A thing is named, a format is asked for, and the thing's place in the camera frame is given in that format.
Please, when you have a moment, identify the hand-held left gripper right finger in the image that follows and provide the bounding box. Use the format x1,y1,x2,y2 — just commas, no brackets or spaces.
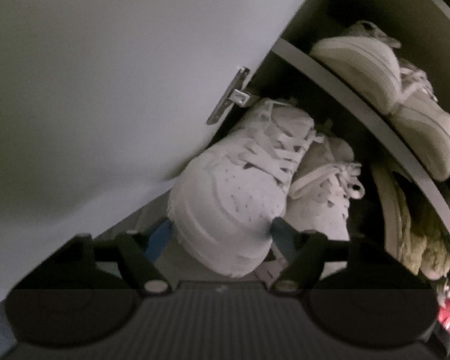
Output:
271,219,361,292

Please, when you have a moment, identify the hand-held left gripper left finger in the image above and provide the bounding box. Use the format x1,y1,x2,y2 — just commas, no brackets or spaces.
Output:
56,219,173,294

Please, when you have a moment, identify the white chunky sneaker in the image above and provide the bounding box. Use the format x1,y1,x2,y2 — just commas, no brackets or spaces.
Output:
168,97,319,279
283,135,365,282

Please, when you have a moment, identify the grey shoe cabinet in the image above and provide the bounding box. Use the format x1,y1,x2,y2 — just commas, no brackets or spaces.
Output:
94,0,450,301

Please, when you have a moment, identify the plain white cabinet door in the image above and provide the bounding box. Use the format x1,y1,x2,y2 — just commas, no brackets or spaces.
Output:
0,0,329,312

